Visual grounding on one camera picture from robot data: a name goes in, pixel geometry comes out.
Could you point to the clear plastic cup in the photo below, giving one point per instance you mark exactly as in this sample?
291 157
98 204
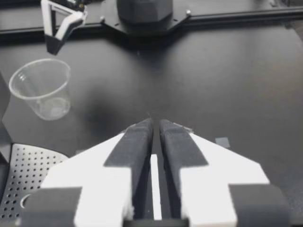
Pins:
40 94

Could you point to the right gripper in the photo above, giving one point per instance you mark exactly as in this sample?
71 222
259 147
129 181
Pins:
75 3

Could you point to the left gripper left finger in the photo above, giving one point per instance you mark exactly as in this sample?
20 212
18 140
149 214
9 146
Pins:
99 179

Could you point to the black frame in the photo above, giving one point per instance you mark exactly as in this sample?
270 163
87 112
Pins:
236 18

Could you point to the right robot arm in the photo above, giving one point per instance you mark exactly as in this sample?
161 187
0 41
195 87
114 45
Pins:
144 14

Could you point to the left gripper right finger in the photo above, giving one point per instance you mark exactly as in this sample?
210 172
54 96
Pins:
213 179

